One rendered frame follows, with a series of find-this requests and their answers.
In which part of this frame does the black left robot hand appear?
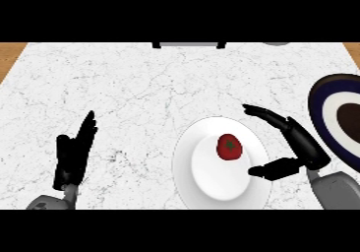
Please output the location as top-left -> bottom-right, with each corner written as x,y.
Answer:
52,110 -> 101,192

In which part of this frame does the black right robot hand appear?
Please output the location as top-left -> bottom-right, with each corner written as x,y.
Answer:
241,103 -> 332,182

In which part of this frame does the dark blue ringed plate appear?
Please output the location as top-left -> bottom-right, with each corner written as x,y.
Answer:
307,73 -> 360,176

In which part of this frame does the white plate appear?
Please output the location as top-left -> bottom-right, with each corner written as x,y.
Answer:
171,115 -> 275,211

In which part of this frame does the grey appliance with black legs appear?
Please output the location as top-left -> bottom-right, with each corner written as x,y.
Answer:
151,41 -> 228,50

